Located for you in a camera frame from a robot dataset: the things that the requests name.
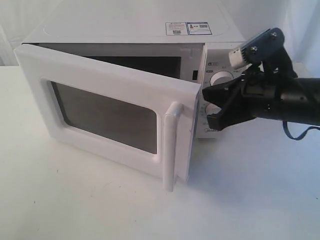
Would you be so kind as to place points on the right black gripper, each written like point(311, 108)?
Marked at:
point(255, 96)

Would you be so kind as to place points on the white microwave door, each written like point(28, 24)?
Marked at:
point(139, 119)

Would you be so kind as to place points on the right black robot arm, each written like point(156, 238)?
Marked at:
point(298, 99)

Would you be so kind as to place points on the white microwave oven body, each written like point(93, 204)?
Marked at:
point(139, 41)

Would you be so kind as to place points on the lower white control knob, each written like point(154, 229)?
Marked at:
point(211, 109)

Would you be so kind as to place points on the white control knob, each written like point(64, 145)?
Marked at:
point(211, 109)
point(221, 77)

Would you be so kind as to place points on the upper white control knob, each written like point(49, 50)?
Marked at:
point(221, 77)

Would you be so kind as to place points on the blue warning sticker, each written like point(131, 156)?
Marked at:
point(187, 29)

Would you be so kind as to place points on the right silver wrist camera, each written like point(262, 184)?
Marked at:
point(257, 49)

